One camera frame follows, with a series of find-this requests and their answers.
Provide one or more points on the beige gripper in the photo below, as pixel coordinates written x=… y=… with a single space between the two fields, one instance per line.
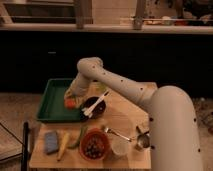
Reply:
x=69 y=95

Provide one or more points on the red orange apple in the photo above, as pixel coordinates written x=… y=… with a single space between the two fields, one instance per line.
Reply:
x=69 y=103

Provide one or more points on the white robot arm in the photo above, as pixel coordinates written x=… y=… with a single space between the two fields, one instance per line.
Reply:
x=174 y=135

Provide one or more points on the green plastic tray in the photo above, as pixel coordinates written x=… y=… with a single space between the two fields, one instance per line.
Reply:
x=52 y=109

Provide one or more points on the small green cup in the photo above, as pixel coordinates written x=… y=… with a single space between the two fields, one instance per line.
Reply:
x=102 y=87

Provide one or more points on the dark brown bowl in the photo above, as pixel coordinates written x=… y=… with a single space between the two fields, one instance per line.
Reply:
x=99 y=109

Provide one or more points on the metal fork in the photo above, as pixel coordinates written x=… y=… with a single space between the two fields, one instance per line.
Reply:
x=111 y=131

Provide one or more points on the yellow corn cob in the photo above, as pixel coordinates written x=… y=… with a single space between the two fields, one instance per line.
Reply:
x=63 y=145

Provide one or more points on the orange bowl with berries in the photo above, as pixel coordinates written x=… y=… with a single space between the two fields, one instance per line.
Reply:
x=94 y=146

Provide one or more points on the blue grey sponge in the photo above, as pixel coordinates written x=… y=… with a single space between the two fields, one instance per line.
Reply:
x=51 y=144

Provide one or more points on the white round cup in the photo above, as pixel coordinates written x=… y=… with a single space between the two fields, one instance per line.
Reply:
x=119 y=146

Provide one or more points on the metal measuring cup black handle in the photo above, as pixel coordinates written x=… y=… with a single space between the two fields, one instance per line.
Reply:
x=142 y=140

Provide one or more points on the black chair frame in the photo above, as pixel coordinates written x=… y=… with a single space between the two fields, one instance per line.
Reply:
x=23 y=142

